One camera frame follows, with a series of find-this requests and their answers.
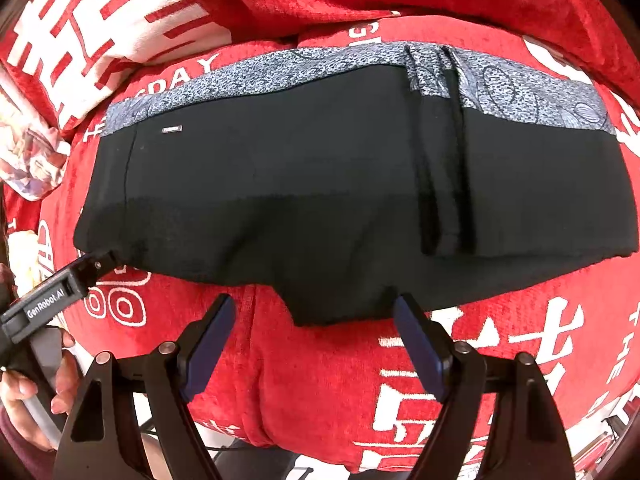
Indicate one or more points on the red printed blanket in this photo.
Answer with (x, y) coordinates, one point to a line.
(310, 385)

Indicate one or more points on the printed cushion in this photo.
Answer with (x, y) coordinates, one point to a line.
(30, 155)

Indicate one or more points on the person's left hand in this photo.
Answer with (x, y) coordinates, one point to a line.
(17, 390)

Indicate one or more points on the black pants with patterned stripes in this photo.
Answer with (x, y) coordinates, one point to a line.
(300, 185)

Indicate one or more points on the person's left forearm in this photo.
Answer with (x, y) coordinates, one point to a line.
(15, 457)

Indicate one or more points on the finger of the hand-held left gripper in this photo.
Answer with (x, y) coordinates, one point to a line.
(100, 262)

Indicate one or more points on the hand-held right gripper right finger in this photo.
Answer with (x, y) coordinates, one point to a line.
(420, 345)

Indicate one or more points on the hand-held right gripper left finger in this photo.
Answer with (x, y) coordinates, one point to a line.
(212, 340)

